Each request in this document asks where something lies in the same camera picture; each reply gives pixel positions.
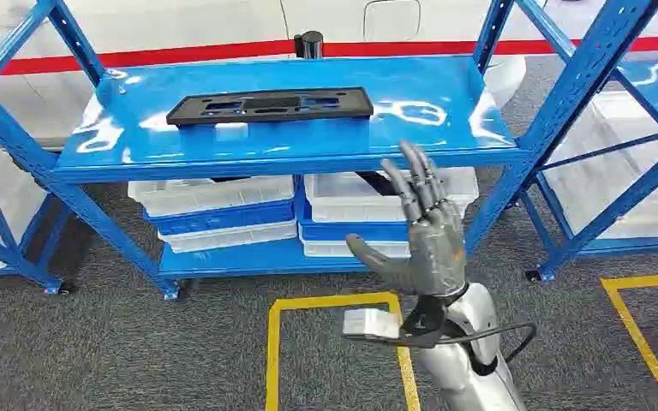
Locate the black cylinder post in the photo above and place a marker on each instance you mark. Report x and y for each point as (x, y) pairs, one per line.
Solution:
(311, 44)

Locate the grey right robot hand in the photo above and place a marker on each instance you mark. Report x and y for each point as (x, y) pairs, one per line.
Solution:
(434, 249)

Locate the translucent white storage bins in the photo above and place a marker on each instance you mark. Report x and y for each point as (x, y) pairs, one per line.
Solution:
(618, 181)
(0, 193)

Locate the yellow floor tape square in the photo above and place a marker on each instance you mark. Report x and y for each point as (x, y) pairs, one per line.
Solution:
(273, 363)

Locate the white plastic bin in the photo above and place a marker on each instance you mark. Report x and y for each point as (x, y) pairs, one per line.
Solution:
(346, 198)
(351, 248)
(229, 235)
(210, 194)

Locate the blue metal shelf rack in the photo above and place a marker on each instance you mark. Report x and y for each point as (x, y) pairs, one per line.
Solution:
(613, 210)
(329, 136)

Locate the blue plastic bin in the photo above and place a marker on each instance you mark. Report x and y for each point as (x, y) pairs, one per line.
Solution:
(343, 231)
(224, 218)

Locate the black plastic plate with cutouts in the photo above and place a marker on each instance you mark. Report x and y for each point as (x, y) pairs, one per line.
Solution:
(269, 106)

